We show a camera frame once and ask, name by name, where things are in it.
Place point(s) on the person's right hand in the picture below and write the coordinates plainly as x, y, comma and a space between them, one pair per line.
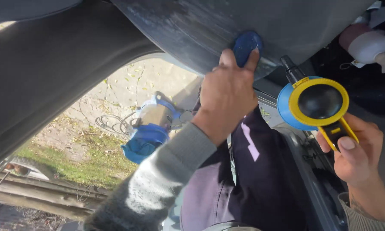
356, 154

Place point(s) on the person's left hand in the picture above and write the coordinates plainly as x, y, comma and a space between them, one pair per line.
226, 93

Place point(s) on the blue sanding block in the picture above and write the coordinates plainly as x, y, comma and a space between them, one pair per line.
245, 46

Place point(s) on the yellow black pneumatic sander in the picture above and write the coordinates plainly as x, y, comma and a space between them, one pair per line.
317, 101

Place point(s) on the grey car body panel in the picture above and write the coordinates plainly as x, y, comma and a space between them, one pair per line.
231, 29

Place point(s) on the blue silver vacuum machine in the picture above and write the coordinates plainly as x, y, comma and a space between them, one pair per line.
150, 128

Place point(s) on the person's dark trousers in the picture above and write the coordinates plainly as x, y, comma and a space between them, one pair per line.
243, 179

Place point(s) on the pile of wooden planks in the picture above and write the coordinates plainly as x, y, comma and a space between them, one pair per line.
41, 192

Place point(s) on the dark car window frame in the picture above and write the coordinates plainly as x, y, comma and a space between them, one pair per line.
51, 80

